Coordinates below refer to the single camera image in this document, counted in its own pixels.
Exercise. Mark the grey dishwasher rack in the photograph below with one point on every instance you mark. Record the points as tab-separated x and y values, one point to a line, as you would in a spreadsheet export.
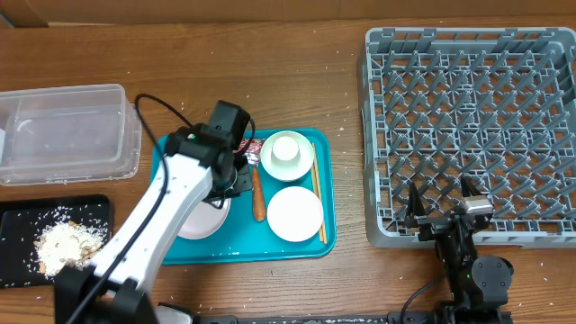
494	104

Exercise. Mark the teal serving tray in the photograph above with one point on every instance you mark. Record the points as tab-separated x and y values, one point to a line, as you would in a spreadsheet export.
243	239

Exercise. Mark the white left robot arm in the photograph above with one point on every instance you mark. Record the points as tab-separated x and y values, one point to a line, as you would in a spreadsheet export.
201	164

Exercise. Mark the pink round plate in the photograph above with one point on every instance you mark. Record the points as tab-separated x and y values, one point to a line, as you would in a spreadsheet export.
204	220

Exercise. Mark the cream white bowl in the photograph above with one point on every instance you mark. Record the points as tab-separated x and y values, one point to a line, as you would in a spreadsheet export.
291	171

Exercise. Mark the rice food scraps pile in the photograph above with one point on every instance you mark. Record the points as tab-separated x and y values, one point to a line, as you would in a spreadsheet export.
67	244

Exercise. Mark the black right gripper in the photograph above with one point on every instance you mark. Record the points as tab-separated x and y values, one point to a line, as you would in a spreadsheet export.
432	225

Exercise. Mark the white cup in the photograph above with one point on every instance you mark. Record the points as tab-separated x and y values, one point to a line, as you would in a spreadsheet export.
285	149

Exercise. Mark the red foil snack wrapper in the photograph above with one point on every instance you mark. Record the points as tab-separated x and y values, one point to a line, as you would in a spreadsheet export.
250	148

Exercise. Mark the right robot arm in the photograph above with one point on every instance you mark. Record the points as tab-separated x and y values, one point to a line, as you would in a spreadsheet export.
479	284

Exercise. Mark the pink small bowl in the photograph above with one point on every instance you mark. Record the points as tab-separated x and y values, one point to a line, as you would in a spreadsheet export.
294	214

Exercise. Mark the clear plastic waste bin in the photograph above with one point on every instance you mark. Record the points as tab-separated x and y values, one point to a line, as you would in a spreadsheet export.
68	134

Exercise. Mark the black food waste tray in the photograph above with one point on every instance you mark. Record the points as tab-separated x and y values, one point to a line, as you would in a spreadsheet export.
23	221

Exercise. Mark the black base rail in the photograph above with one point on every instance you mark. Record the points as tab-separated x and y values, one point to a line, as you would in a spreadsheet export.
342	319

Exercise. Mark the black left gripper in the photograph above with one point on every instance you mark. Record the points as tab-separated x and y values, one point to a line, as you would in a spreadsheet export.
242	181

